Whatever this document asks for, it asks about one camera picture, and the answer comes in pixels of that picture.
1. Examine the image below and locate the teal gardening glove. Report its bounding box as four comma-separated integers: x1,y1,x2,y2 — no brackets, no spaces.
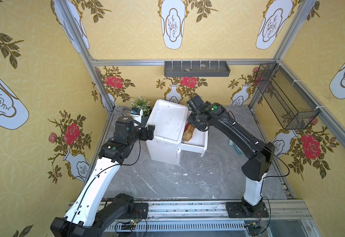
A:
234,144,243,155

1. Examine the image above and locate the grey wall shelf tray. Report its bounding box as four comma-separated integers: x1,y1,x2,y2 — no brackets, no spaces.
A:
164,60,231,78

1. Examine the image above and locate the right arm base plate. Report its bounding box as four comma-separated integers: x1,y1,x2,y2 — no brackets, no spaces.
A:
225,201,270,218

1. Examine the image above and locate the white top drawer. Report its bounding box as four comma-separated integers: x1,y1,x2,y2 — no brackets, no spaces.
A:
179,128,208,157

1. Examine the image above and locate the black wire mesh basket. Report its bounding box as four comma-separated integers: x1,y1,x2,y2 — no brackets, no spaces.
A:
254,63,320,130

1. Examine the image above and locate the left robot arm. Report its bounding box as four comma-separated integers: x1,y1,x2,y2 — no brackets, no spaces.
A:
50,116,155,237

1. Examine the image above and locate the red glitter microphone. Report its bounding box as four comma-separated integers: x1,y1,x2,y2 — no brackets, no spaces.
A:
184,123,191,133

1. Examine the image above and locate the white three-drawer cabinet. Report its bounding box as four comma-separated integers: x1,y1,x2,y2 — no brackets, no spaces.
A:
146,99,188,165

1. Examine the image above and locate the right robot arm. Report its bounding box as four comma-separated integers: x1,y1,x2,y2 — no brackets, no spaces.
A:
187,96,275,217

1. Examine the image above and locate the small green potted plant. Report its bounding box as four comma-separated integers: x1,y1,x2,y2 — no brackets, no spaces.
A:
129,96,152,118

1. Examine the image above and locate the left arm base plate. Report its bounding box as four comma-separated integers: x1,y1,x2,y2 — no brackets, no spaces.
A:
116,202,149,220

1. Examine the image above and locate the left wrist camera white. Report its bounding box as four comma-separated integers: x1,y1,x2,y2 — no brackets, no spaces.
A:
130,107,143,123

